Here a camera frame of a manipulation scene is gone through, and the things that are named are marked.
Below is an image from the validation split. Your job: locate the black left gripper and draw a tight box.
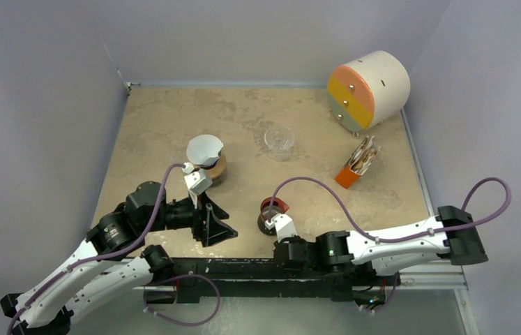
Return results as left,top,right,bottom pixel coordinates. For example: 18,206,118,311
142,188,238,244

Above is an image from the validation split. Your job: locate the red and black pitcher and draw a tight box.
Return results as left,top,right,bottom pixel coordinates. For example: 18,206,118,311
257,197,289,236

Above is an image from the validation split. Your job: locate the white paper coffee filter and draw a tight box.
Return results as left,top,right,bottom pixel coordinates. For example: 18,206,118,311
186,134,224,165

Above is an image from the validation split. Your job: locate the blue ribbed glass dripper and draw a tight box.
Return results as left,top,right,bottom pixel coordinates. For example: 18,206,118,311
197,156,220,170

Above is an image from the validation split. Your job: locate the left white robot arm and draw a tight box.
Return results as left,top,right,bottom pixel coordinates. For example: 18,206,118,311
0,181,238,334

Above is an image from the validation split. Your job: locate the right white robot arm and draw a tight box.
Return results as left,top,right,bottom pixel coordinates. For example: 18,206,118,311
264,206,488,284

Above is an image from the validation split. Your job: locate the orange coffee filter holder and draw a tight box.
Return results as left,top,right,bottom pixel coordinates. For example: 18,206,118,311
334,135,381,189

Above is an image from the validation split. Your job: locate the round cream drawer cabinet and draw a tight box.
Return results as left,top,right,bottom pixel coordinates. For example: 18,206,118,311
326,50,411,133

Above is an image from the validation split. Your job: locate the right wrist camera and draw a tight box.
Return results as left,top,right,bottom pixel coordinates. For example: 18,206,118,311
264,214,299,242

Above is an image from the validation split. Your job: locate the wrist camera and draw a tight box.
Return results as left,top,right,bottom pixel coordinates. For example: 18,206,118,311
264,214,299,242
182,163,213,209

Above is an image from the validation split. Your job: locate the glass carafe with handle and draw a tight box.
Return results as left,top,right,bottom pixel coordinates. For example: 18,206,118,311
211,172,227,187

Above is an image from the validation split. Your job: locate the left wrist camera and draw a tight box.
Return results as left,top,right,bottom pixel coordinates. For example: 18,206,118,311
182,163,213,209

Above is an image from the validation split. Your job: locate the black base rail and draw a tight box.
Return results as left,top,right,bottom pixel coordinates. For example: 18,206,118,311
144,258,400,306

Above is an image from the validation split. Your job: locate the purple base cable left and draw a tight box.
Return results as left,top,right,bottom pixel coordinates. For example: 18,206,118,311
142,274,221,327

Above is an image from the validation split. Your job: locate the aluminium frame rail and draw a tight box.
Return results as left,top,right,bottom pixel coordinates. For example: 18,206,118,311
399,272,467,290

